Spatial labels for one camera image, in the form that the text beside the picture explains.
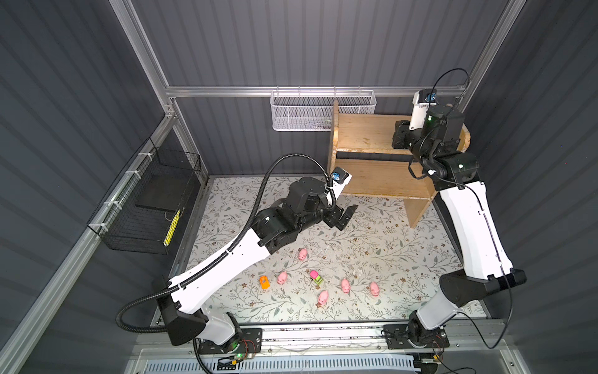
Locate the black wire mesh basket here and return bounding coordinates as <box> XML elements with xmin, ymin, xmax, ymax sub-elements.
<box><xmin>88</xmin><ymin>140</ymin><xmax>202</xmax><ymax>255</ymax></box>

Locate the pink toy pig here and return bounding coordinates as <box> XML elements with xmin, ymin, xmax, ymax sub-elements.
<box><xmin>297</xmin><ymin>248</ymin><xmax>308</xmax><ymax>261</ymax></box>
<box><xmin>317</xmin><ymin>290</ymin><xmax>330</xmax><ymax>307</ymax></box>
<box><xmin>340</xmin><ymin>278</ymin><xmax>351</xmax><ymax>294</ymax></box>
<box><xmin>369</xmin><ymin>281</ymin><xmax>380</xmax><ymax>297</ymax></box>
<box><xmin>277</xmin><ymin>271</ymin><xmax>288</xmax><ymax>285</ymax></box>

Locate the pink toy pig middle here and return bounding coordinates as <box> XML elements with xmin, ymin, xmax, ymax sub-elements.
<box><xmin>340</xmin><ymin>278</ymin><xmax>351</xmax><ymax>294</ymax></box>

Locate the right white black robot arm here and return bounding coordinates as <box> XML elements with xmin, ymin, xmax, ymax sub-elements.
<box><xmin>392</xmin><ymin>103</ymin><xmax>527</xmax><ymax>348</ymax></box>

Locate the pink green toy truck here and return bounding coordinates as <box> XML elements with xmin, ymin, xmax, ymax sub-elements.
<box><xmin>309</xmin><ymin>271</ymin><xmax>323</xmax><ymax>285</ymax></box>

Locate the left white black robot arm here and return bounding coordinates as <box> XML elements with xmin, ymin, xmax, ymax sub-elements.
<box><xmin>157</xmin><ymin>168</ymin><xmax>357</xmax><ymax>352</ymax></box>

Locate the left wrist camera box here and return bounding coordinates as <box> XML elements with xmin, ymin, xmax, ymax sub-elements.
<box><xmin>330</xmin><ymin>167</ymin><xmax>352</xmax><ymax>199</ymax></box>

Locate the pink toy pig upper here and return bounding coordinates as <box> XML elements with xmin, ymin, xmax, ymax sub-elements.
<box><xmin>297</xmin><ymin>248</ymin><xmax>308</xmax><ymax>261</ymax></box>

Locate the pink toy pig left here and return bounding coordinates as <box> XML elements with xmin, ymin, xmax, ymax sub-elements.
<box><xmin>277</xmin><ymin>271</ymin><xmax>288</xmax><ymax>285</ymax></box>

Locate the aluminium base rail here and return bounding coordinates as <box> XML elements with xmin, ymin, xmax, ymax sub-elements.
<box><xmin>132</xmin><ymin>319</ymin><xmax>508</xmax><ymax>358</ymax></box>

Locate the pink toy pig right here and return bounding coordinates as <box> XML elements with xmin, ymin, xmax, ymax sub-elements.
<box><xmin>369</xmin><ymin>281</ymin><xmax>380</xmax><ymax>297</ymax></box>

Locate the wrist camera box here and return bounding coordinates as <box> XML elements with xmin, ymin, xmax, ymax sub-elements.
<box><xmin>409</xmin><ymin>89</ymin><xmax>438</xmax><ymax>131</ymax></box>
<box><xmin>330</xmin><ymin>167</ymin><xmax>352</xmax><ymax>199</ymax></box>

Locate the pink toy pig bottom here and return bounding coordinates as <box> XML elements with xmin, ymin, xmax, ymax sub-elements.
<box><xmin>317</xmin><ymin>290</ymin><xmax>330</xmax><ymax>307</ymax></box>

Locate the wooden two-tier shelf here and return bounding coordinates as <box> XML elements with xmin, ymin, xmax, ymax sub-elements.
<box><xmin>328</xmin><ymin>105</ymin><xmax>477</xmax><ymax>228</ymax></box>

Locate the white wire mesh basket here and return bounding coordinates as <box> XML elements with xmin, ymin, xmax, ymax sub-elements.
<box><xmin>269</xmin><ymin>90</ymin><xmax>377</xmax><ymax>132</ymax></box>

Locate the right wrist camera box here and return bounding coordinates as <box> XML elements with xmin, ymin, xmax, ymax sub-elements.
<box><xmin>409</xmin><ymin>89</ymin><xmax>438</xmax><ymax>131</ymax></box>

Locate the floral patterned table mat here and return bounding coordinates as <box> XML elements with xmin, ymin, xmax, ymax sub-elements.
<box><xmin>204</xmin><ymin>196</ymin><xmax>461</xmax><ymax>323</ymax></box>

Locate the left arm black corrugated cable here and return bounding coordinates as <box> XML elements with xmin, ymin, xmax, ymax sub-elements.
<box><xmin>115</xmin><ymin>153</ymin><xmax>333</xmax><ymax>333</ymax></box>

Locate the orange toy car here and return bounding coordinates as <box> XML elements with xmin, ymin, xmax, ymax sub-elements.
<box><xmin>259</xmin><ymin>276</ymin><xmax>270</xmax><ymax>290</ymax></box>

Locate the white perforated cable tray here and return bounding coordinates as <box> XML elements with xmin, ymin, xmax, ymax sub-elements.
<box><xmin>139</xmin><ymin>354</ymin><xmax>421</xmax><ymax>374</ymax></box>

